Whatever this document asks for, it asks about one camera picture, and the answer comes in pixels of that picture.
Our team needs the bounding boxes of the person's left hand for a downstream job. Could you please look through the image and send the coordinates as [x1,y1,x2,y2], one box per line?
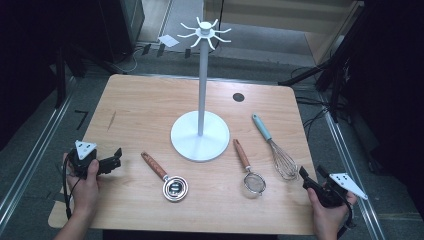
[63,152,100,214]

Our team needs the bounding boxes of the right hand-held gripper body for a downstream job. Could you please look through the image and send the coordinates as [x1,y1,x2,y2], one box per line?
[308,172,369,209]

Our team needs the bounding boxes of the black floor cables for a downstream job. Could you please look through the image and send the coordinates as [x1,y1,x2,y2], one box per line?
[289,64,338,141]

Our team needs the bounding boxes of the whisk with teal handle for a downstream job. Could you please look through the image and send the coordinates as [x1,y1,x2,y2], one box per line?
[251,113,300,182]

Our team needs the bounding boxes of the person's right hand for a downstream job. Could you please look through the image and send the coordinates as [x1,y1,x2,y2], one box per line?
[306,187,358,234]

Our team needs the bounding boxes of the wooden handled mesh strainer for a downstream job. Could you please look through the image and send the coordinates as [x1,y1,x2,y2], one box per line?
[232,138,267,197]

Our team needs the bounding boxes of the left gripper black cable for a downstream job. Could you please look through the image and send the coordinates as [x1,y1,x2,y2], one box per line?
[61,155,83,221]

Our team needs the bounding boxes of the wooden handled metal scoop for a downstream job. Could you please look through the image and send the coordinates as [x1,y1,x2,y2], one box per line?
[140,151,190,203]

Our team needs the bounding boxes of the metal floor rail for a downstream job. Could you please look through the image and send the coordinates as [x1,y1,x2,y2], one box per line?
[318,94,386,240]
[0,94,74,231]

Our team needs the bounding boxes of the black metal stand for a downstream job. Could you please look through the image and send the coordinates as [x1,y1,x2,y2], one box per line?
[278,0,368,124]

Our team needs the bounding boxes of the white paper sheet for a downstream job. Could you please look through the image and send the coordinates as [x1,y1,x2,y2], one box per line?
[157,34,181,48]

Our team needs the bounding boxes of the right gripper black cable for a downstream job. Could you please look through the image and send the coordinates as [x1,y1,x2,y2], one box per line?
[335,199,357,240]

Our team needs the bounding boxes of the white floor cable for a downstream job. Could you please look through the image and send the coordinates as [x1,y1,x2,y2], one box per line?
[111,46,141,75]

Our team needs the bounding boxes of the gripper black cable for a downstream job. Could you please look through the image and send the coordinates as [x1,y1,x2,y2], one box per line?
[61,155,83,221]
[335,199,357,240]

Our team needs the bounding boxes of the white utensil rack stand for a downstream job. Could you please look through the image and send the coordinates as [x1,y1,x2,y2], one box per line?
[170,16,232,163]

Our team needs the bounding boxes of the dark cabinet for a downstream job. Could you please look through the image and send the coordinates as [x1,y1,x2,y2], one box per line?
[98,0,146,64]

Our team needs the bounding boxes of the dark metal stand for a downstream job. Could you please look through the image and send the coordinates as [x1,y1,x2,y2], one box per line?
[53,41,119,109]

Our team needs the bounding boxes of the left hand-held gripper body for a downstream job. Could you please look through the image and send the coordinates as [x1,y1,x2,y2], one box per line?
[68,139,108,180]

